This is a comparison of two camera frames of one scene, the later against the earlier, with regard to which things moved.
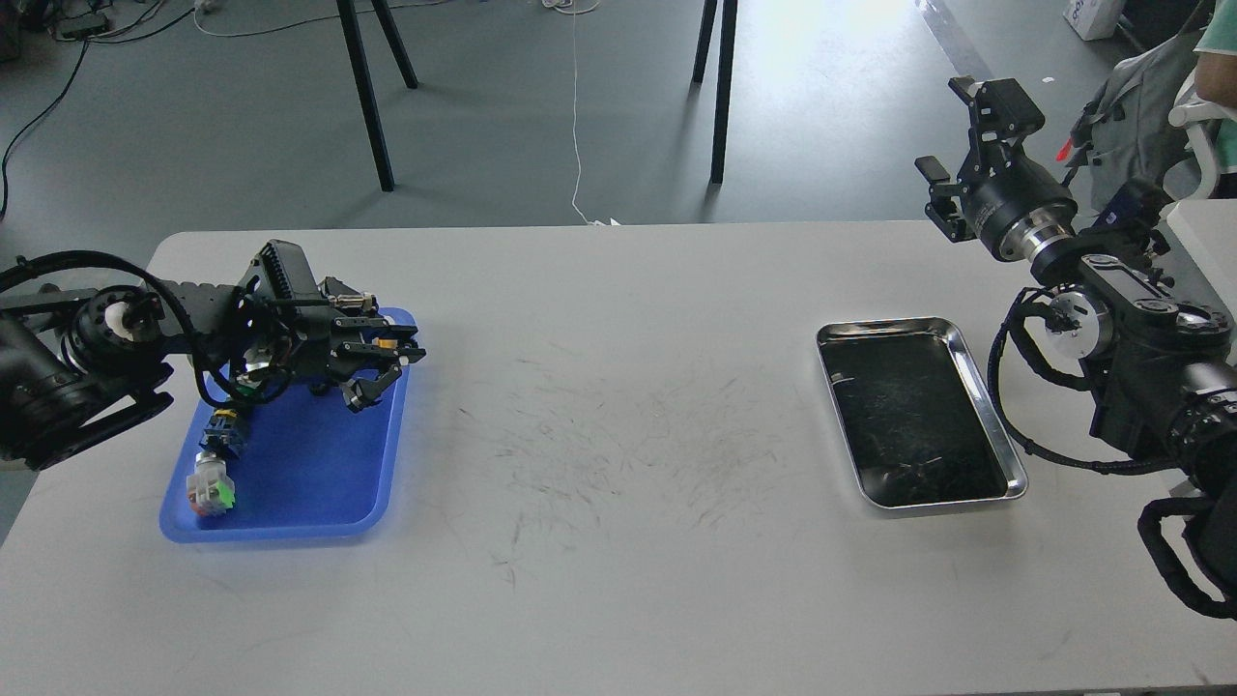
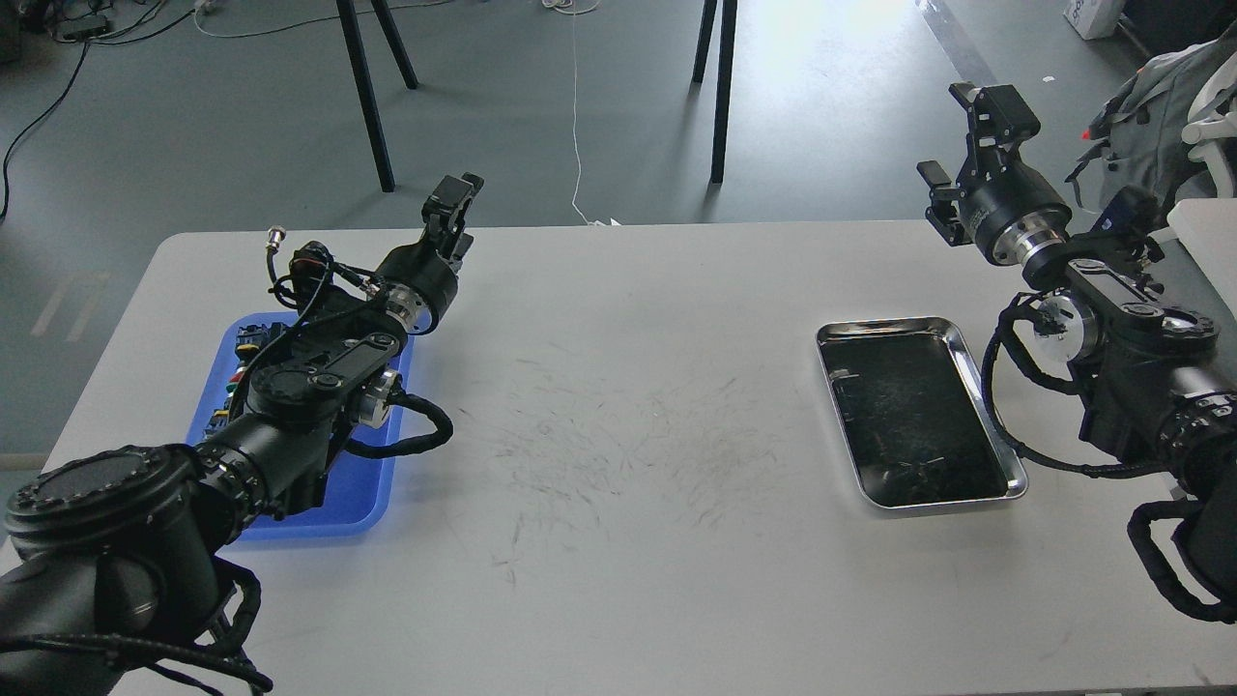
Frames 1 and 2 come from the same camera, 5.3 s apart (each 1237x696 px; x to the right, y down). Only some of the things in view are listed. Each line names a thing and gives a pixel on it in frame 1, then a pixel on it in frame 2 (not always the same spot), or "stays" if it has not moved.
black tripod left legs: x=351 y=28 stays
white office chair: x=1195 y=177 → x=1212 y=129
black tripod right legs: x=730 y=14 stays
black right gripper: x=1013 y=203 stays
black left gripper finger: x=385 y=338 → x=445 y=213
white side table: x=1208 y=227 stays
